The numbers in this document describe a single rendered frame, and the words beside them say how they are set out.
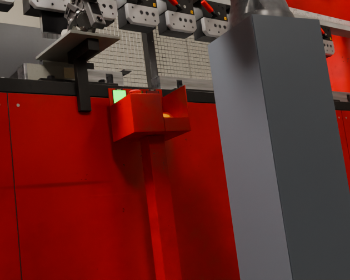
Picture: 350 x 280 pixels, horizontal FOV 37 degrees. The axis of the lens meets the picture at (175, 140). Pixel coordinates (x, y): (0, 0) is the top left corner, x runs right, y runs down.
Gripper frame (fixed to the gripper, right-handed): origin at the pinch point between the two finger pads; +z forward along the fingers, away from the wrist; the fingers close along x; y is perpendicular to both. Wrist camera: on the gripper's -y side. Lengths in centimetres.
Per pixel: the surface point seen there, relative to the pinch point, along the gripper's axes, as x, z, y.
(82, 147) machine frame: 4.0, 24.2, -25.7
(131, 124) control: 1.1, 7.7, -40.5
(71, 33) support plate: 12.0, -8.6, -12.9
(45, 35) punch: 4.3, 0.7, 13.8
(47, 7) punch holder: 5.1, -8.6, 16.1
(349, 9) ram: -186, -47, 18
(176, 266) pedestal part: -11, 42, -68
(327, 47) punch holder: -157, -24, 3
